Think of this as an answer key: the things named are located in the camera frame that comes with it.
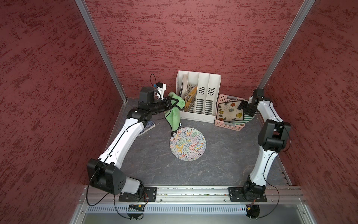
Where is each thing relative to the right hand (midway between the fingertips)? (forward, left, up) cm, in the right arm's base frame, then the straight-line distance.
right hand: (241, 110), depth 100 cm
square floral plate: (+5, +7, -6) cm, 11 cm away
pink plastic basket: (-8, +10, -6) cm, 14 cm away
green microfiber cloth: (-18, +49, +19) cm, 55 cm away
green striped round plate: (-7, -2, -2) cm, 7 cm away
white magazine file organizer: (+24, +28, -3) cm, 37 cm away
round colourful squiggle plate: (-22, +40, -8) cm, 47 cm away
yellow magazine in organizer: (+7, +38, +6) cm, 39 cm away
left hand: (-13, +46, +24) cm, 53 cm away
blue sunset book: (-5, +68, -8) cm, 69 cm away
